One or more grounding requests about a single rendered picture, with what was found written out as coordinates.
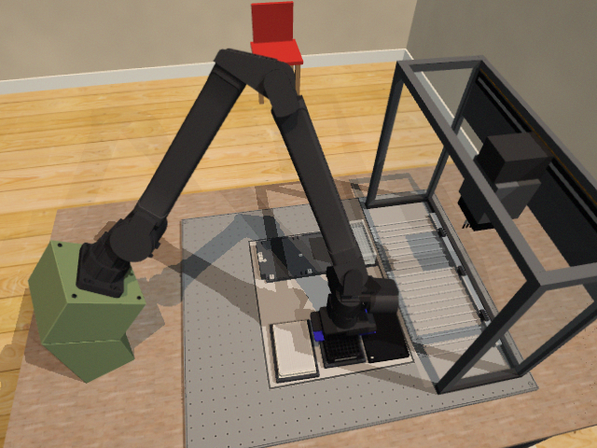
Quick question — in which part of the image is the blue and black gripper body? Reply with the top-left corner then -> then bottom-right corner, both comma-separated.
311,302 -> 377,336

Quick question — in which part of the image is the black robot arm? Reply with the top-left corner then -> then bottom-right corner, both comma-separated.
76,49 -> 399,319

